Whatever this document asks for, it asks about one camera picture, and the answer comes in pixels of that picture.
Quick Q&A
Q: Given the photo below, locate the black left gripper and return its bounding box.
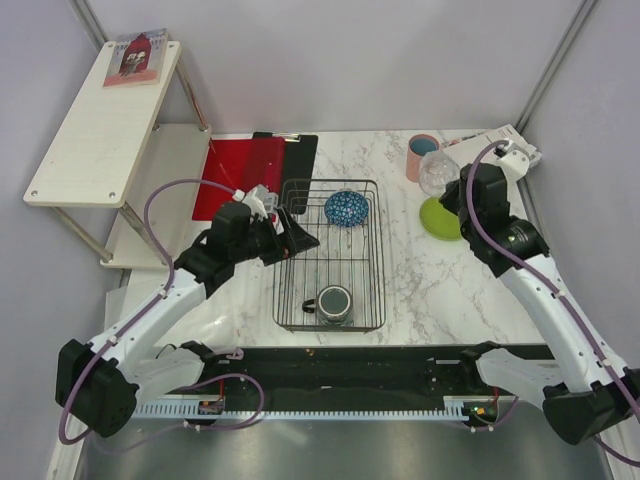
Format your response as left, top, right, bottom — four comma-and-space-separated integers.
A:
231, 205, 318, 266

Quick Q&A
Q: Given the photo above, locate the blue patterned ceramic bowl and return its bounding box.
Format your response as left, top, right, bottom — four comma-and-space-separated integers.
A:
324, 190, 369, 228

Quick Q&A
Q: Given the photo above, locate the black wire dish rack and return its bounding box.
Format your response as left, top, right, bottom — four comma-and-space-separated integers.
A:
273, 178, 386, 333

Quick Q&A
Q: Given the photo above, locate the dark green ceramic mug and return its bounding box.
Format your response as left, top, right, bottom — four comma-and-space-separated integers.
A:
301, 285, 354, 326

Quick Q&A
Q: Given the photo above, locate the lime green plastic plate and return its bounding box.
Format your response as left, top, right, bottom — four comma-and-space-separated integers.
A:
419, 197, 462, 241

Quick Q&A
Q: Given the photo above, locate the clear glass tumbler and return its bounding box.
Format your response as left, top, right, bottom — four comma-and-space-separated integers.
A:
418, 151, 460, 197

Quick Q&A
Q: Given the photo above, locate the light blue plastic cup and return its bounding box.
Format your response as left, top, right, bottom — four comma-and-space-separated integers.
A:
409, 136, 439, 157

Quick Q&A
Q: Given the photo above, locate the pink plastic cup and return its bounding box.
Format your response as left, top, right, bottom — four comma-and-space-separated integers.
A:
406, 134, 440, 183

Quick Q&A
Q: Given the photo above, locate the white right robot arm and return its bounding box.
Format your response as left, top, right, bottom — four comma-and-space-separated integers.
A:
440, 163, 639, 445

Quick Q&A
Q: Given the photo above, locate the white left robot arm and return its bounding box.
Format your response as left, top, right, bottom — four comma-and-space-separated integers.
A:
55, 202, 320, 438

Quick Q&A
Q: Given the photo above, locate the black clipboard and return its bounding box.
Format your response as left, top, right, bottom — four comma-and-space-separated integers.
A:
252, 131, 318, 215

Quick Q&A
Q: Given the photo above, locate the red transparent plastic folder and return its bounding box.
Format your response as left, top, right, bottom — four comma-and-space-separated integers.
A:
202, 137, 285, 194

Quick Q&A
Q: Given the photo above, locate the white spiral notebook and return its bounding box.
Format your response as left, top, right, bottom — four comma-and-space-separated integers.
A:
441, 124, 542, 167

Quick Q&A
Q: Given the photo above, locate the white two-tier shelf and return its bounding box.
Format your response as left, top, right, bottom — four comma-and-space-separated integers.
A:
23, 41, 211, 269

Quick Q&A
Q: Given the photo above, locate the red illustrated book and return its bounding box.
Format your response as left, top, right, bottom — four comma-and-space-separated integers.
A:
103, 28, 169, 88

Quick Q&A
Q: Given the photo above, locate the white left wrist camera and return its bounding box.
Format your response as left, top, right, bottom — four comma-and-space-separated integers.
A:
232, 184, 279, 219

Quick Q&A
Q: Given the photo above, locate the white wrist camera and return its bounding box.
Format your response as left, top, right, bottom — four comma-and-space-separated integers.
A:
232, 184, 279, 219
494, 140, 530, 182

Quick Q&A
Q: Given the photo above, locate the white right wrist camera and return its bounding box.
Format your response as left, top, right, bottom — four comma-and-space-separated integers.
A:
494, 140, 530, 182

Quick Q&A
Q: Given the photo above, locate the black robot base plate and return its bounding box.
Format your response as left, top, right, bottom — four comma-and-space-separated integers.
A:
161, 345, 521, 412

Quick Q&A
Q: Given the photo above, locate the light blue cable duct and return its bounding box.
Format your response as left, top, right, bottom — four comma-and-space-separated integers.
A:
132, 395, 469, 422

